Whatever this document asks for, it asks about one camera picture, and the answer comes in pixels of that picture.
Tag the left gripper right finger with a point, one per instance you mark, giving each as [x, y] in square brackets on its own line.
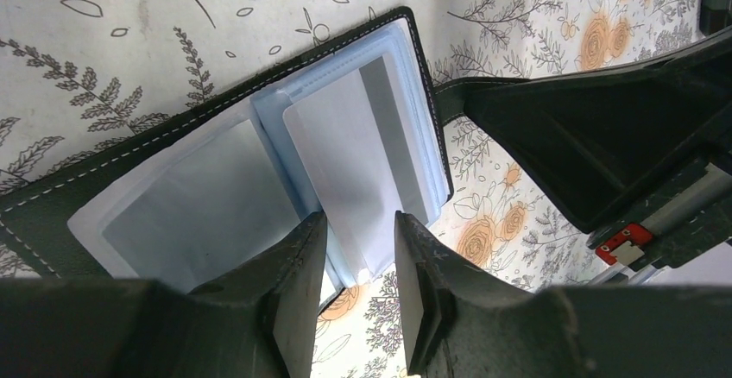
[460, 321]

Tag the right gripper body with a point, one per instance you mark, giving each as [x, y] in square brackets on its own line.
[685, 217]

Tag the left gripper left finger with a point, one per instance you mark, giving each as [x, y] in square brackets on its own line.
[258, 320]

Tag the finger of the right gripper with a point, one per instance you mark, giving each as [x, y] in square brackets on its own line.
[597, 142]

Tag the black leather card holder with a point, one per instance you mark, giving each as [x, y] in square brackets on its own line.
[207, 190]

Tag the floral table mat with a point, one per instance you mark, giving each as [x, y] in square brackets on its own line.
[78, 76]

